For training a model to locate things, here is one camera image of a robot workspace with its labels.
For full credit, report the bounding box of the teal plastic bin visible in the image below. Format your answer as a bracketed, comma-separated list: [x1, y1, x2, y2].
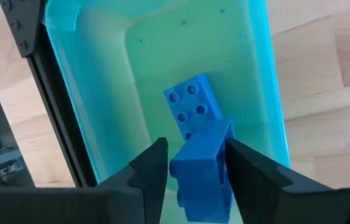
[44, 0, 292, 224]

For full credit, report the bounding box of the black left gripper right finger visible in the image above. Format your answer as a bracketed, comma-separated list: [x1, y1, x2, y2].
[224, 138, 350, 224]

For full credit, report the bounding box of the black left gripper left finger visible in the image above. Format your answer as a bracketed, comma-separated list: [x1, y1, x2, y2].
[0, 137, 169, 224]

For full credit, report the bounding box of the black aluminium table frame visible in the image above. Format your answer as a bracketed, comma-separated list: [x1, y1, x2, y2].
[0, 0, 98, 188]

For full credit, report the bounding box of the long blue toy block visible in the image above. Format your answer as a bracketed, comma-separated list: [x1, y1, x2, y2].
[163, 73, 224, 142]

